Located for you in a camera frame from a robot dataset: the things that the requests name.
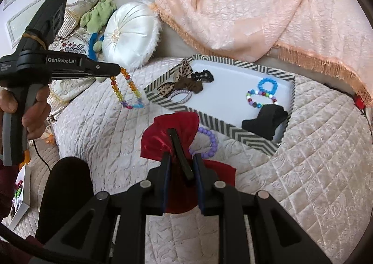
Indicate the person's left hand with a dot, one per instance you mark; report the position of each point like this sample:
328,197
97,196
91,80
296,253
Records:
38,112

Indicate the striped cardboard tray box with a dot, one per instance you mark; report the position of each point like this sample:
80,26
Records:
233,91

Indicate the cream quilted bedspread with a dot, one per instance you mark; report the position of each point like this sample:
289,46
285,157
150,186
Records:
306,179

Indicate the peach fringed blanket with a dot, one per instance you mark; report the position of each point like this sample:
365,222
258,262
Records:
247,4

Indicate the green and blue plush toy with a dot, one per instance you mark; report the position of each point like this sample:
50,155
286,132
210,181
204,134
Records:
99,11

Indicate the small red object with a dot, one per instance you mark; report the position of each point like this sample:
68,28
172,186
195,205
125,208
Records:
359,103

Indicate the floral embroidered cushion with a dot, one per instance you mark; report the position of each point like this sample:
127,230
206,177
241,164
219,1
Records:
67,46

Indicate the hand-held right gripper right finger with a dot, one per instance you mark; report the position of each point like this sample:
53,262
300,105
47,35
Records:
199,185

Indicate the white picture box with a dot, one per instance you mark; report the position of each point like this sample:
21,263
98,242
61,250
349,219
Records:
23,182

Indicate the black fabric pouch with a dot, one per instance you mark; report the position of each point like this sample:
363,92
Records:
262,124

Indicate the leopard print hair bow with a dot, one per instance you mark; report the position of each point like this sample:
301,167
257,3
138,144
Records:
167,89

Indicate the white round satin pillow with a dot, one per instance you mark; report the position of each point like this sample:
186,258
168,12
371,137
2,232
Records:
131,36

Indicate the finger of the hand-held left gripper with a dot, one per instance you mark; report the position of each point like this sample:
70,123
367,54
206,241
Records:
105,70

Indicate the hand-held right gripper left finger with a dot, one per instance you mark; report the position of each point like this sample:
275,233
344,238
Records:
166,182

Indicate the black scrunchie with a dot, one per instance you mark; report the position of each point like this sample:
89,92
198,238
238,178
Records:
204,75

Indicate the maroon garment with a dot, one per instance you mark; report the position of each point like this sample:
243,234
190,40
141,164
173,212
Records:
5,191

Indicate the red satin bow hair clip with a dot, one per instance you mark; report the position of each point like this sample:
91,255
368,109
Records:
163,138

